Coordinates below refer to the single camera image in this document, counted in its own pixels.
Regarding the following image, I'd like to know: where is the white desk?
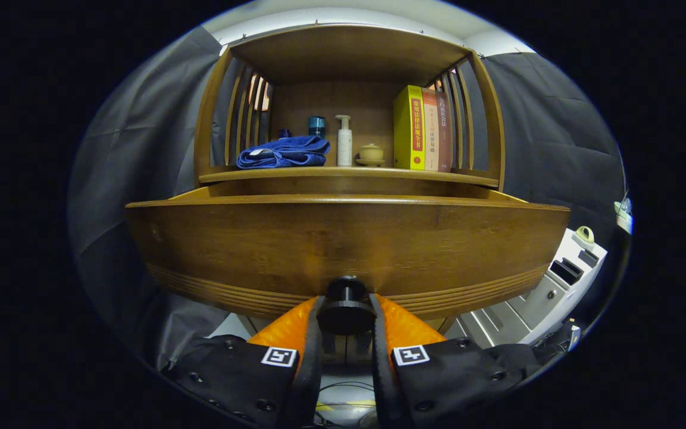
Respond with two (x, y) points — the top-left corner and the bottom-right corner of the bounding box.
(614, 200), (634, 234)

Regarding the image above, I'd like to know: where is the wooden cabinet with slatted shelf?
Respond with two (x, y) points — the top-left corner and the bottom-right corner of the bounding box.
(193, 24), (506, 358)

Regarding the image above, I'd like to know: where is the brown book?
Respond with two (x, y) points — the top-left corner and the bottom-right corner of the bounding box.
(436, 91), (454, 173)

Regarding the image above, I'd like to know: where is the white pump bottle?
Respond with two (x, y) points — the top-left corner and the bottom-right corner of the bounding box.
(335, 114), (354, 167)

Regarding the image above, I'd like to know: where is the beige lidded teacup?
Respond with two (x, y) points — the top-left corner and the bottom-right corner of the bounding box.
(356, 143), (386, 167)

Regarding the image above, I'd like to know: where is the thick yellow book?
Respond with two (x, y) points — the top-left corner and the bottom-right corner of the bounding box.
(393, 85), (426, 171)

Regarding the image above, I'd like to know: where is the wooden drawer with black knob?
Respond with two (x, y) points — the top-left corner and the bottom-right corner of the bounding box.
(126, 186), (571, 335)

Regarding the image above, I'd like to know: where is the folded blue towel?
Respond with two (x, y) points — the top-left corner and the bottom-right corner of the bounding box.
(237, 136), (330, 169)

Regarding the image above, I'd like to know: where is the wooden countertop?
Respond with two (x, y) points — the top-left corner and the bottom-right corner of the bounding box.
(199, 166), (500, 188)

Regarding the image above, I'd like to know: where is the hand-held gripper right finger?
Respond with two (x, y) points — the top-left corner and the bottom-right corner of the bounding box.
(370, 293), (558, 429)

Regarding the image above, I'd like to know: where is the white side cabinet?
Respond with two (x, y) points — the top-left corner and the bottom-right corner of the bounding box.
(447, 226), (609, 349)

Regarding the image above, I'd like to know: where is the orange and white book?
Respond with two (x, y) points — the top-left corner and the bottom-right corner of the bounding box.
(422, 88), (440, 172)

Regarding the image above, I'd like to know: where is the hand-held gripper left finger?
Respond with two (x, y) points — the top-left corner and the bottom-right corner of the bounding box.
(161, 295), (326, 429)

